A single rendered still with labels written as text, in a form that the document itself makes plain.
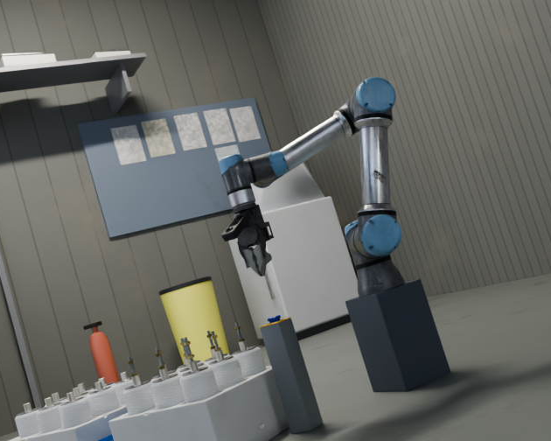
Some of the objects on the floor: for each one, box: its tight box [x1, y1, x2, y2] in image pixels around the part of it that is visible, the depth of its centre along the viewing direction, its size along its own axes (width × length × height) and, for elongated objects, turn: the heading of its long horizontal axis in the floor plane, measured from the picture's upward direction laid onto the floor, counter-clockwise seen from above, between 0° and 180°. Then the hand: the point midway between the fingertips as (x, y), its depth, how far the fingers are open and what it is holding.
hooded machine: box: [228, 163, 359, 340], centre depth 526 cm, size 70×58×135 cm
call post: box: [260, 319, 323, 434], centre depth 197 cm, size 7×7×31 cm
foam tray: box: [108, 366, 289, 441], centre depth 206 cm, size 39×39×18 cm
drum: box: [158, 277, 229, 365], centre depth 490 cm, size 39×39×62 cm
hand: (260, 272), depth 200 cm, fingers closed
